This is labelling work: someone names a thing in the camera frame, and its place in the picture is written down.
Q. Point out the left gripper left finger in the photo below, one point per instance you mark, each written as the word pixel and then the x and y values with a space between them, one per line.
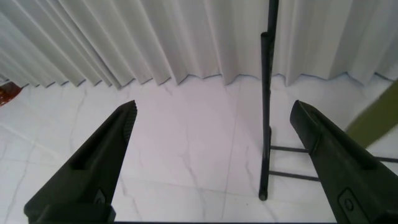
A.
pixel 84 186

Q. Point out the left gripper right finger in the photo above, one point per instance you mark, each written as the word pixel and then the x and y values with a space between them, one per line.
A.
pixel 351 186

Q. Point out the green long-sleeved shirt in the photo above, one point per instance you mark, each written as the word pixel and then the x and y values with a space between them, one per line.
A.
pixel 376 121

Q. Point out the black clothes rack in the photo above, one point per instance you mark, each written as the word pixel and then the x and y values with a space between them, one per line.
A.
pixel 265 109

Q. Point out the dark red object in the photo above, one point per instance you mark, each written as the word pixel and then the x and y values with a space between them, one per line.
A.
pixel 8 93

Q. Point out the white curtain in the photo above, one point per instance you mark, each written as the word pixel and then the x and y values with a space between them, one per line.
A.
pixel 155 37

